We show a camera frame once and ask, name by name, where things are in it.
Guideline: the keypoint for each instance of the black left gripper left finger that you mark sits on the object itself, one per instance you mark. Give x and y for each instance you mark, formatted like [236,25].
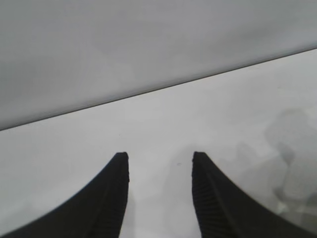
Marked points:
[99,203]

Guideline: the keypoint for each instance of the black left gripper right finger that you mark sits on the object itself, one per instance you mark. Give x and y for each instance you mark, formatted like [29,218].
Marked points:
[223,210]

